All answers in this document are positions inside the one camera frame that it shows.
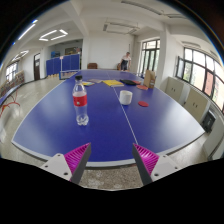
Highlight round red coaster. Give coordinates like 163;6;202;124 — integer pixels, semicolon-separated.
137;100;150;108

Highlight black paddle case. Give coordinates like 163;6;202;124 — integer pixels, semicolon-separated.
119;78;138;86

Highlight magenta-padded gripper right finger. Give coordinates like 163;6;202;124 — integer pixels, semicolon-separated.
131;143;183;186

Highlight blue table with red legs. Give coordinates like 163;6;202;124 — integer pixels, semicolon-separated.
0;83;24;118

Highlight small blue and yellow book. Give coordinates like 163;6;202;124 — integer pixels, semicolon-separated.
81;80;96;87

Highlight large black-framed window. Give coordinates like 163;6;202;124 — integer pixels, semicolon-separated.
175;46;224;113

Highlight white mug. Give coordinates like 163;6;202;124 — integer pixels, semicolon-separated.
118;89;134;106

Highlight blue partition panels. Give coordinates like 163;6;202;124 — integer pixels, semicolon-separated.
45;53;81;80

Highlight ceiling light strips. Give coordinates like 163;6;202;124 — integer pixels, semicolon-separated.
11;19;69;64

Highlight low bookshelf unit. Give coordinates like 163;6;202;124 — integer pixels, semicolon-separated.
0;70;26;98

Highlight black box on floor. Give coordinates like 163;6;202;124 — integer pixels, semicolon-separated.
200;109;217;134

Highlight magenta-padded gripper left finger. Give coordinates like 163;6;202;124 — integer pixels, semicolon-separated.
39;142;92;185

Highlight white cabinet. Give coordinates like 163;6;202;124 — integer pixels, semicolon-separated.
183;87;212;124
164;76;185;104

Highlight tall black-framed window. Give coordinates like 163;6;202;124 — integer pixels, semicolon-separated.
139;38;161;76

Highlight brown cardboard box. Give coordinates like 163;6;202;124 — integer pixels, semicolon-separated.
142;69;157;90

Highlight dark door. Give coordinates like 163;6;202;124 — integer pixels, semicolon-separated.
33;53;41;81

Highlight clear red-labelled water bottle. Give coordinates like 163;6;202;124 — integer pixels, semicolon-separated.
72;75;90;127

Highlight ceiling air conditioner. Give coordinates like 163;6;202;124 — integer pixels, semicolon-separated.
102;21;140;35

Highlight person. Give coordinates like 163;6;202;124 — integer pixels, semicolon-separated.
120;51;132;72

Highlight small distant window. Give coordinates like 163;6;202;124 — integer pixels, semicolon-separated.
4;61;19;83

